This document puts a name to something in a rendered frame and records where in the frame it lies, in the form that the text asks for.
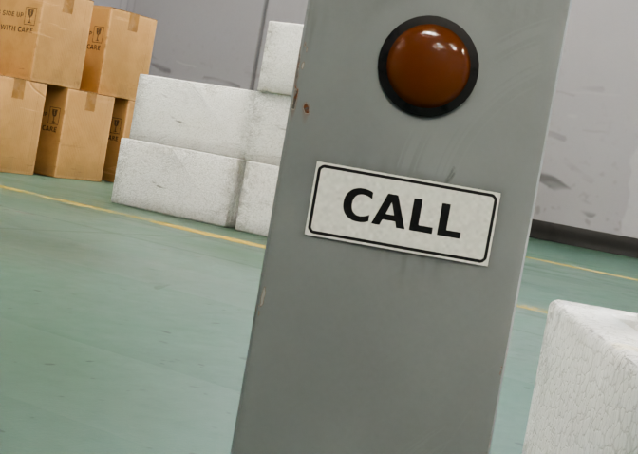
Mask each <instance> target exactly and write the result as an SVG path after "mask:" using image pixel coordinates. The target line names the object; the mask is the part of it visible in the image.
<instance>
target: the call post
mask: <svg viewBox="0 0 638 454"><path fill-rule="evenodd" d="M571 7H572V0H308V4H307V10H306V16H305V22H304V26H303V32H302V38H301V44H300V49H299V55H298V60H297V66H296V71H295V77H294V83H293V89H292V94H291V104H290V110H289V116H288V121H287V127H286V132H285V138H284V143H283V149H282V155H281V161H280V165H279V171H278V177H277V183H276V188H275V194H274V199H273V205H272V215H271V221H270V227H269V232H268V237H267V243H266V249H265V254H264V260H263V266H262V271H261V276H260V282H259V288H258V294H257V299H256V304H255V310H254V316H253V326H252V332H251V337H250V343H249V348H248V354H247V360H246V366H245V370H244V376H243V382H242V388H241V393H240V399H239V404H238V410H237V415H236V421H235V432H234V437H233V442H232V448H231V454H490V448H491V443H492V438H493V433H494V427H495V422H496V417H497V407H498V402H499V397H500V392H501V387H502V381H503V376H504V370H505V366H506V360H507V355H508V349H509V345H510V339H511V334H512V329H513V324H514V319H515V313H516V303H517V299H518V293H519V288H520V282H521V277H522V272H523V267H524V261H525V256H526V252H527V246H528V241H529V235H530V231H531V225H532V220H533V214H534V209H535V200H536V194H537V189H538V184H539V179H540V174H541V168H542V163H543V158H544V153H545V147H546V142H547V137H548V132H549V126H550V121H551V116H552V111H553V106H554V96H555V91H556V86H557V80H558V75H559V69H560V65H561V59H562V54H563V48H564V44H565V38H566V33H567V28H568V23H569V18H570V12H571ZM425 24H433V25H439V26H443V27H445V28H448V29H450V30H452V31H453V32H455V33H456V34H457V35H458V36H459V38H460V39H461V40H462V42H463V43H464V44H465V46H466V47H467V50H468V53H469V56H470V63H471V68H470V75H469V79H468V82H467V84H466V86H465V88H464V90H463V91H462V92H461V93H460V95H459V96H458V97H457V98H456V99H454V100H453V101H452V102H450V103H448V104H445V105H442V106H439V107H433V108H422V107H417V106H415V105H412V104H409V103H407V102H406V101H404V100H403V99H402V98H400V97H399V96H398V94H397V93H396V92H395V91H394V89H393V88H392V86H391V84H390V82H389V80H388V77H387V71H386V62H387V56H388V53H389V51H390V49H391V47H392V45H393V43H394V42H395V41H396V39H397V38H398V37H399V36H400V35H401V34H402V33H404V32H405V31H406V30H408V29H410V28H413V27H415V26H418V25H425Z"/></svg>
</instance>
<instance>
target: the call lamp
mask: <svg viewBox="0 0 638 454"><path fill-rule="evenodd" d="M470 68H471V63H470V56H469V53H468V50H467V47H466V46H465V44H464V43H463V42H462V40H461V39H460V38H459V36H458V35H457V34H456V33H455V32H453V31H452V30H450V29H448V28H445V27H443V26H439V25H433V24H425V25H418V26H415V27H413V28H410V29H408V30H406V31H405V32H404V33H402V34H401V35H400V36H399V37H398V38H397V39H396V41H395V42H394V43H393V45H392V47H391V49H390V51H389V53H388V56H387V62H386V71H387V77H388V80H389V82H390V84H391V86H392V88H393V89H394V91H395V92H396V93H397V94H398V96H399V97H400V98H402V99H403V100H404V101H406V102H407V103H409V104H412V105H415V106H417V107H422V108H433V107H439V106H442V105H445V104H448V103H450V102H452V101H453V100H454V99H456V98H457V97H458V96H459V95H460V93H461V92H462V91H463V90H464V88H465V86H466V84H467V82H468V79H469V75H470Z"/></svg>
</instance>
